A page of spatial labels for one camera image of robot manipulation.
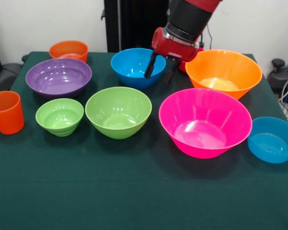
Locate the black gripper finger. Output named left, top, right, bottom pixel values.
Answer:
left=163, top=59, right=181, bottom=85
left=144, top=52, right=158, bottom=80

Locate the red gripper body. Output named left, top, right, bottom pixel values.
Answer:
left=151, top=27, right=200, bottom=63

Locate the medium green bowl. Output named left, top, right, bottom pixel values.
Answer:
left=84, top=86, right=153, bottom=140

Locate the large pink bowl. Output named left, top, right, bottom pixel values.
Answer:
left=158, top=88, right=253, bottom=160

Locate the small pink-red bowl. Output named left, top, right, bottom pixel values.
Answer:
left=179, top=47, right=204, bottom=73

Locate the medium blue bowl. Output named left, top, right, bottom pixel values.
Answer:
left=110, top=47, right=167, bottom=91

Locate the large orange bowl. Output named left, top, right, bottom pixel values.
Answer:
left=185, top=49, right=263, bottom=100

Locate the small orange bowl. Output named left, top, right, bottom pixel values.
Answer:
left=49, top=40, right=89, bottom=63

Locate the purple bowl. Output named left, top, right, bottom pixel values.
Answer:
left=25, top=57, right=93, bottom=100

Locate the small green bowl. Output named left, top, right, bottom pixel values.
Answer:
left=35, top=98, right=84, bottom=137

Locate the black chair base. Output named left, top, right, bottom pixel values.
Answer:
left=267, top=58, right=288, bottom=104
left=0, top=62, right=22, bottom=93

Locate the dark green tablecloth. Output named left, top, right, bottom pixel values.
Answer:
left=0, top=51, right=288, bottom=230

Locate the small blue bowl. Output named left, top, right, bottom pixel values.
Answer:
left=247, top=116, right=288, bottom=164

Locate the orange cup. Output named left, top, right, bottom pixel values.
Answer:
left=0, top=91, right=25, bottom=135

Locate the thin black wall cable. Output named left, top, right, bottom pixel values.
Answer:
left=207, top=23, right=214, bottom=47

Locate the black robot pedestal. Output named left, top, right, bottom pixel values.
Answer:
left=101, top=0, right=171, bottom=54

